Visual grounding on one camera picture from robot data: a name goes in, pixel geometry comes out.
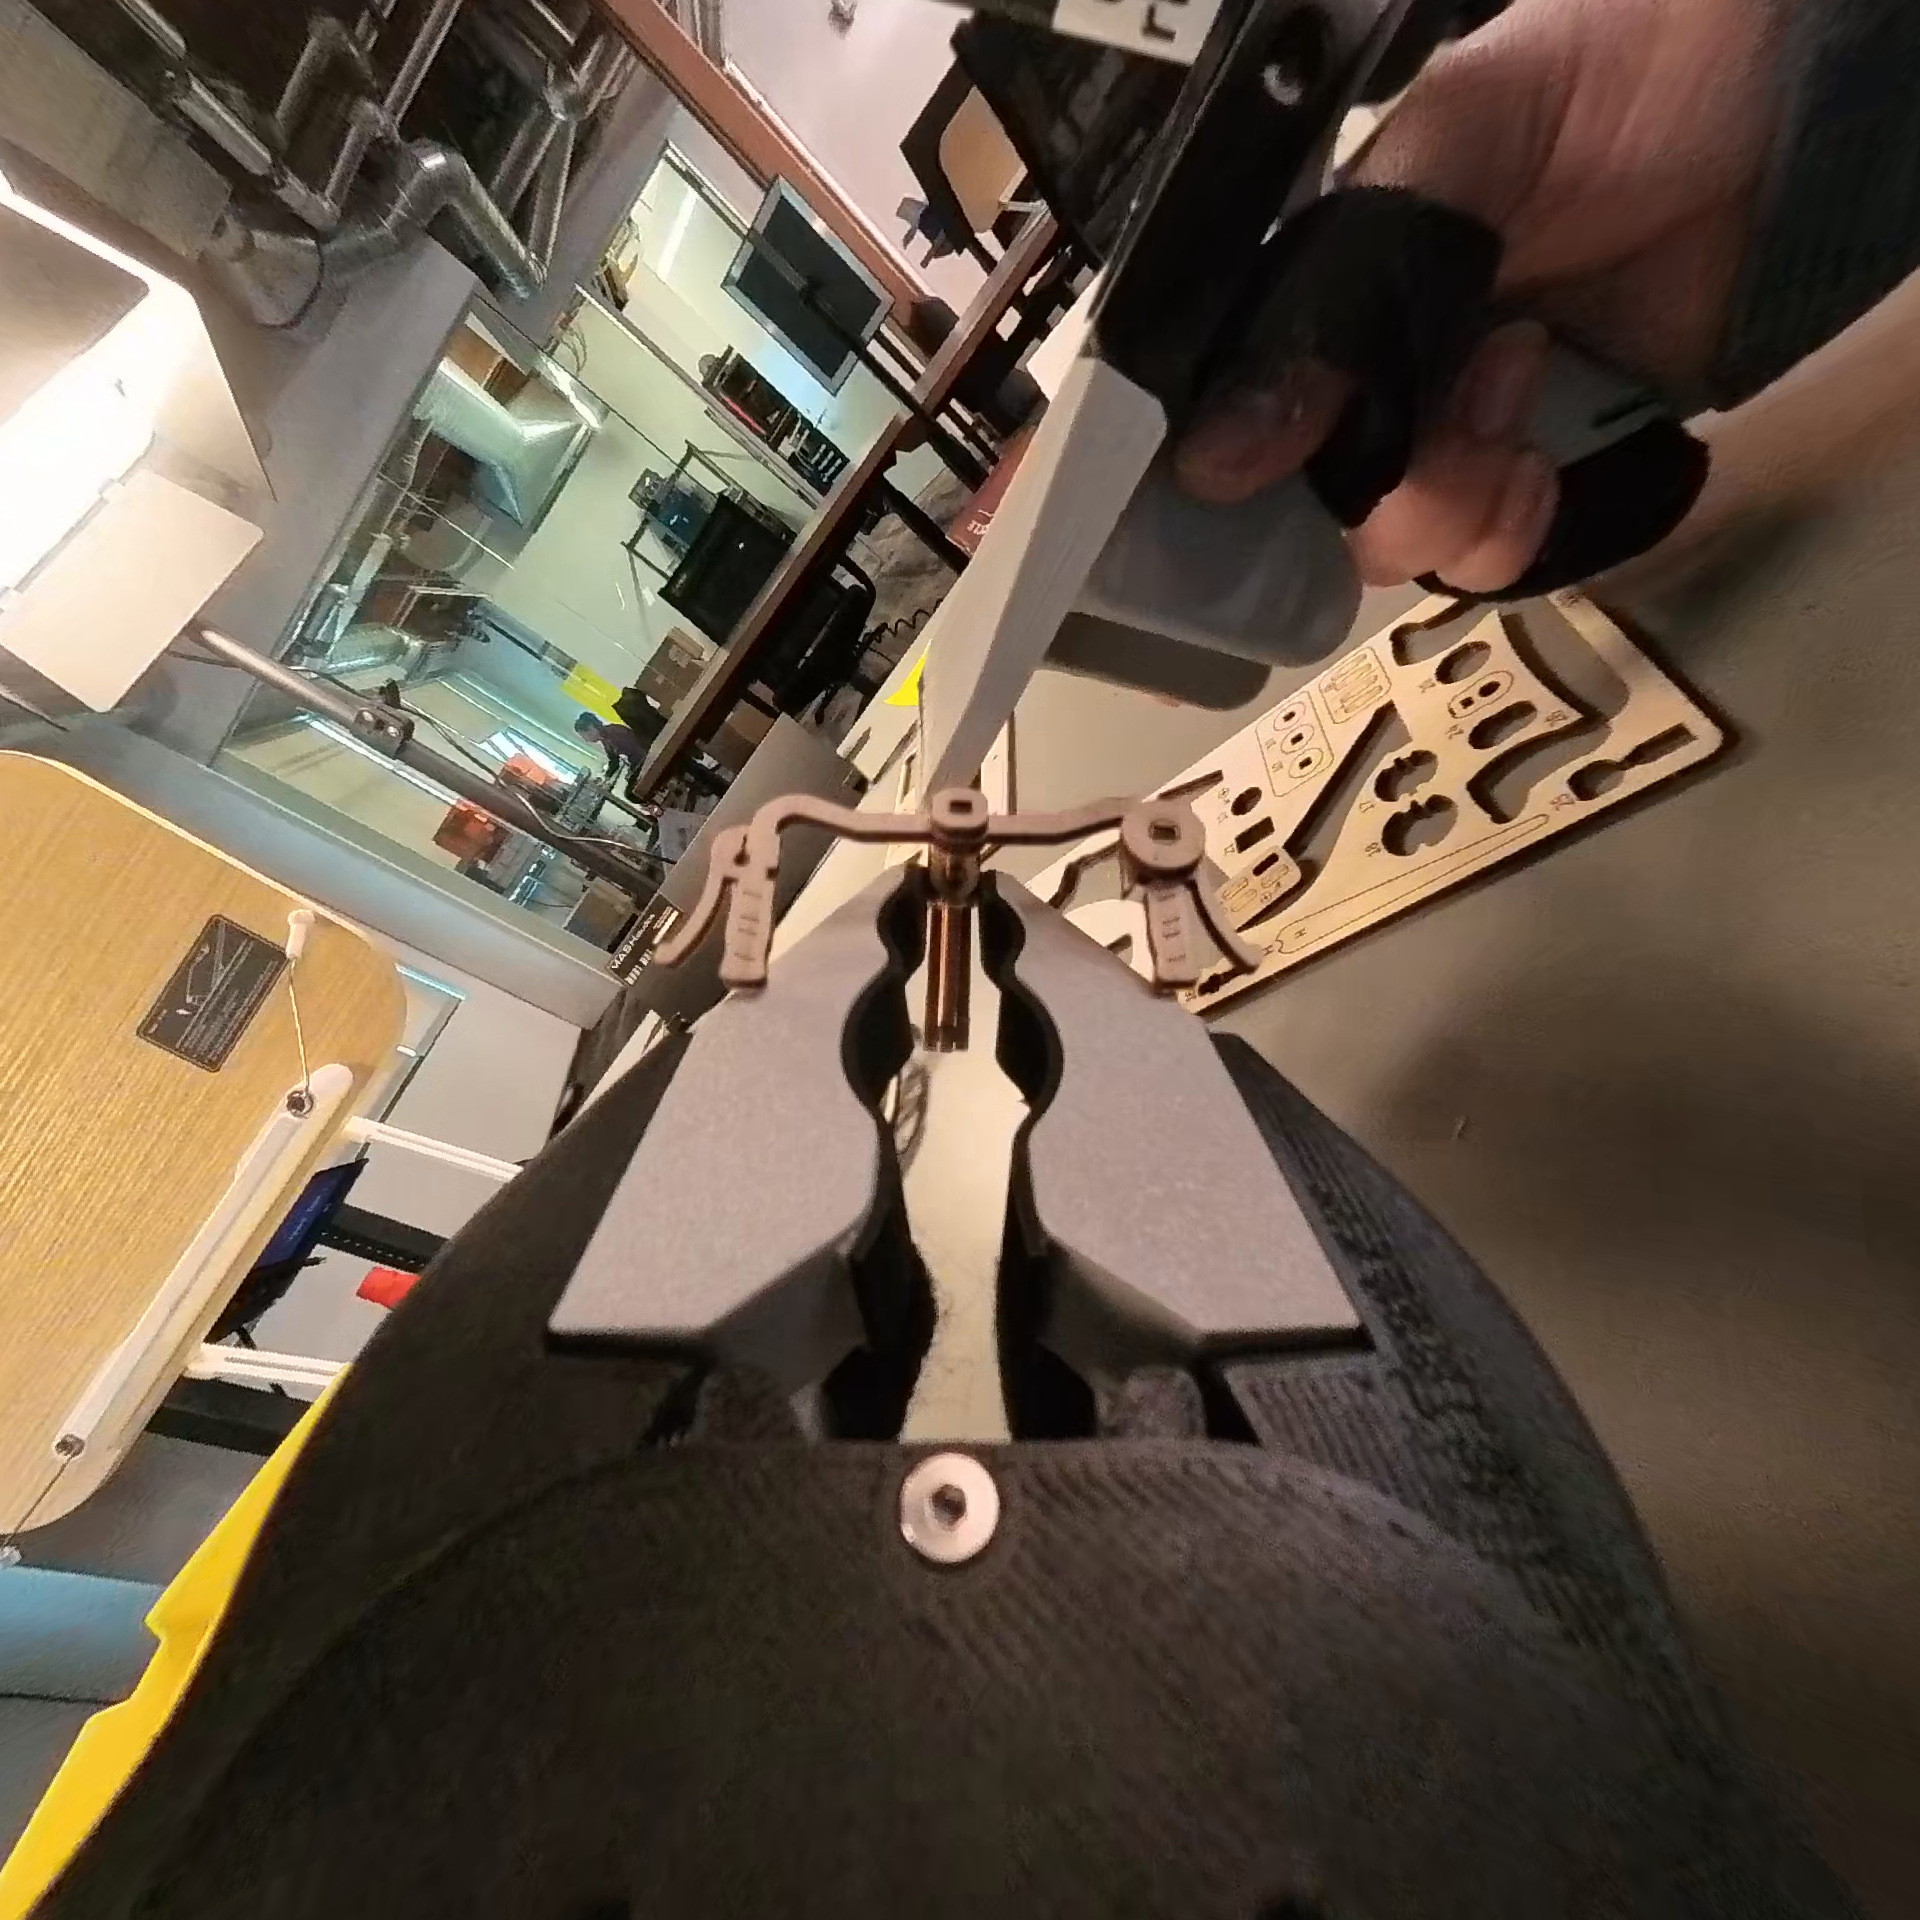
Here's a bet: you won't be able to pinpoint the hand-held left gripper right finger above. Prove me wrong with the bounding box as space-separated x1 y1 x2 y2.
974 876 1367 1389

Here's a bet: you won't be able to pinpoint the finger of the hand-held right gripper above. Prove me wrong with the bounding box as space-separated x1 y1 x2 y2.
931 358 1173 796

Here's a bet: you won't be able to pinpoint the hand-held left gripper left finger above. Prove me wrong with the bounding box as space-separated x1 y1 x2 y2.
551 882 920 1412

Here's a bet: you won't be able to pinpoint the wooden handlebar model part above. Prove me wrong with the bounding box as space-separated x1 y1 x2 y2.
666 785 1260 1052

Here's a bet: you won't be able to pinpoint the wooden parts sheet large cutouts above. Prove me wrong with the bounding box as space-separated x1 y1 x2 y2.
1035 586 1727 1013

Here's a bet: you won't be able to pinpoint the person's right hand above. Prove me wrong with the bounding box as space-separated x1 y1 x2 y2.
1171 0 1801 603

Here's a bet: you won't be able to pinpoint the black office chair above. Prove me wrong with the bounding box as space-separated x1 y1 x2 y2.
746 550 889 725

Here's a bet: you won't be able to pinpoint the light wood folding table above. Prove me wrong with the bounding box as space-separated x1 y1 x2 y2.
0 747 408 1536

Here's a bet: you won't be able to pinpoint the yellow plastic panel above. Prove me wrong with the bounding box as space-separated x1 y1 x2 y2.
0 1341 354 1920

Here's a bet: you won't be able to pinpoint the wall monitor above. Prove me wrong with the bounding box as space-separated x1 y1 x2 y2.
724 177 896 395

